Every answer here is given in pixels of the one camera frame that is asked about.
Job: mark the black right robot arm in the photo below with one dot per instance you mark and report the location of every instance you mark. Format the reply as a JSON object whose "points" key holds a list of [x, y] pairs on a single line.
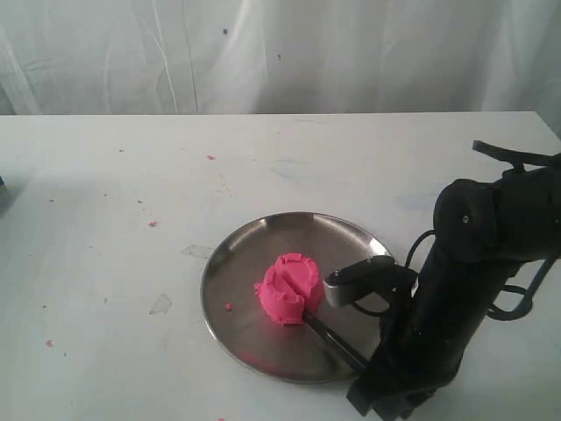
{"points": [[494, 242]]}

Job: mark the round stainless steel plate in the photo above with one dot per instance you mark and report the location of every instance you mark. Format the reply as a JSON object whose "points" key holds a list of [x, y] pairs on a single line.
{"points": [[231, 308]]}

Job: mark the black serrated knife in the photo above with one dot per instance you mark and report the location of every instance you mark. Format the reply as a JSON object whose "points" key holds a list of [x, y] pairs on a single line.
{"points": [[346, 352]]}

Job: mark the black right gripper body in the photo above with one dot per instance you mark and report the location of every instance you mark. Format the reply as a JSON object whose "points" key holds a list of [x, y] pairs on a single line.
{"points": [[431, 348]]}

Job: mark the white backdrop curtain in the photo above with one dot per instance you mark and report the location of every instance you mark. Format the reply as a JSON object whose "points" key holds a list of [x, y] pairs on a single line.
{"points": [[210, 57]]}

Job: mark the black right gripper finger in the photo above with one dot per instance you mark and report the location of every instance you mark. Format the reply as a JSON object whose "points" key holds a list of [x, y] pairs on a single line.
{"points": [[385, 392]]}

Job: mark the pink dough lump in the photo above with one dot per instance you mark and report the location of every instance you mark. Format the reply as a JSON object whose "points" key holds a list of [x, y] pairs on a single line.
{"points": [[291, 286]]}

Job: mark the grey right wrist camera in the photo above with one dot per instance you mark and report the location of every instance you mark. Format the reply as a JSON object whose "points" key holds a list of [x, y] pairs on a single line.
{"points": [[364, 280]]}

